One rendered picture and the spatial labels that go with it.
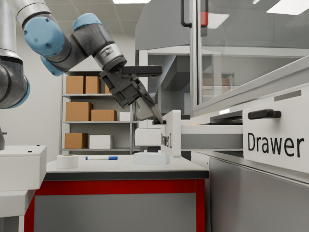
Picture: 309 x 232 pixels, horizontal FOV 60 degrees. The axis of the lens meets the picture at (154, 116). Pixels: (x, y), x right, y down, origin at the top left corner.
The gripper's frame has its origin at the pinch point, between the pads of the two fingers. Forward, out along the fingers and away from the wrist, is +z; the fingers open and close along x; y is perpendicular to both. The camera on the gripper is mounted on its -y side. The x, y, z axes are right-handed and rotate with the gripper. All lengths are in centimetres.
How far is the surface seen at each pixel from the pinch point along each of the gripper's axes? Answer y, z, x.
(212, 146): -4.8, 12.1, 13.0
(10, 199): 34.1, -4.0, 22.6
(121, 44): -70, -155, -434
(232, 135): -10.2, 12.8, 13.0
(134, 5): -102, -159, -319
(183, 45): -45, -27, -80
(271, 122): -12.1, 11.3, 29.7
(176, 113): -1.9, 0.9, 14.6
